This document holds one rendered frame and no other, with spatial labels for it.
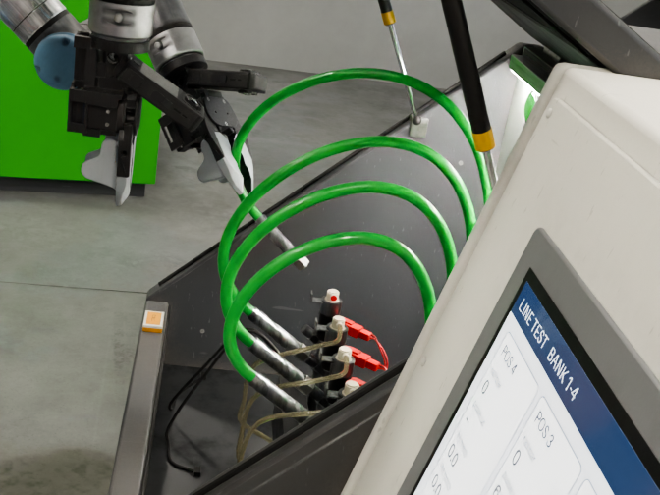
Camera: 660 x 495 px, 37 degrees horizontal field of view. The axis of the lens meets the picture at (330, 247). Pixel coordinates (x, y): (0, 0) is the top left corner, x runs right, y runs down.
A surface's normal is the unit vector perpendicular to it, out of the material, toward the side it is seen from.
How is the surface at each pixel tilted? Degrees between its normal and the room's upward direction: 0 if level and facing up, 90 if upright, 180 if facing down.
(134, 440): 0
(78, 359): 0
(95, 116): 90
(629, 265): 76
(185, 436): 0
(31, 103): 90
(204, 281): 90
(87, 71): 90
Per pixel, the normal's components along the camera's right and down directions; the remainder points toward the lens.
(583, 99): -0.92, -0.32
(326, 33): 0.15, 0.40
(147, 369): 0.15, -0.92
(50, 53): -0.09, 0.36
